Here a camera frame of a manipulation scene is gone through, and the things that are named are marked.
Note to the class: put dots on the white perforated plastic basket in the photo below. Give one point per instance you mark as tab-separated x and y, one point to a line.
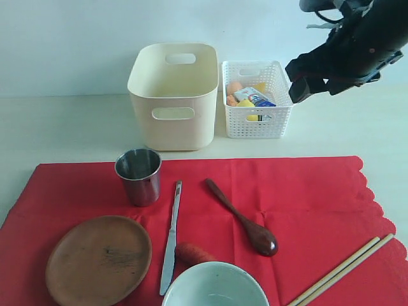
257	122

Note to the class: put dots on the white ceramic bowl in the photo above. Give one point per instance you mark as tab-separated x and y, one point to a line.
215	283

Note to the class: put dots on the stainless steel cup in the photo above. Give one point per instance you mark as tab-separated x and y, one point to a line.
139	172

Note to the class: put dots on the orange fried chicken piece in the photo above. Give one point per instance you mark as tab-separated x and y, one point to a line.
231	100

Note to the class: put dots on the red paper table mat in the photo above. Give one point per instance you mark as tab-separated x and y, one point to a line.
319	209

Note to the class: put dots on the lower wooden chopstick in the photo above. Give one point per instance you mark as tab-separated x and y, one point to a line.
348	269

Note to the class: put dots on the small blue milk carton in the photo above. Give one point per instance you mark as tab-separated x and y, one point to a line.
251	94

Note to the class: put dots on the cream plastic bin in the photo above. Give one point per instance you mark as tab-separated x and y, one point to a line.
173	88

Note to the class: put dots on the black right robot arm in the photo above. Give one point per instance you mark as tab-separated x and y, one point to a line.
368	37

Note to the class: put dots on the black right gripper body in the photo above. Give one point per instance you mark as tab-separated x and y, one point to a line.
368	37

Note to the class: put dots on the silver table knife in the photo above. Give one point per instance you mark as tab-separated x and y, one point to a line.
169	255

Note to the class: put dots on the yellow cheese wedge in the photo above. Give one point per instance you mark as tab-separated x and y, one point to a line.
261	87

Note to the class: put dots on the upper wooden chopstick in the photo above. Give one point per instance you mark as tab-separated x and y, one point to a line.
335	271

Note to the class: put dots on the orange carrot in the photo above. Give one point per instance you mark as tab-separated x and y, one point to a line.
191	254

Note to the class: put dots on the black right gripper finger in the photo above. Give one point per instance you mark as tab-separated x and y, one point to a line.
303	88
336	87

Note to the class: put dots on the dark wooden spoon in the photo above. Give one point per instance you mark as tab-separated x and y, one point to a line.
261	238

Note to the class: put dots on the yellow lemon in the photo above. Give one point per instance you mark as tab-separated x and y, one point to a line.
245	103

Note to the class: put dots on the brown egg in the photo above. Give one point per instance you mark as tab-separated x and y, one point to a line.
233	87

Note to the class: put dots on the brown wooden plate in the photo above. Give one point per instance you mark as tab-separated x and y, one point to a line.
99	262

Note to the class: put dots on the wooden chopstick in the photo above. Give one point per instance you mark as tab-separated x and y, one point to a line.
348	269
335	271

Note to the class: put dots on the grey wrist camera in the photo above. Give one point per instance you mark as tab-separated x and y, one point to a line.
317	5

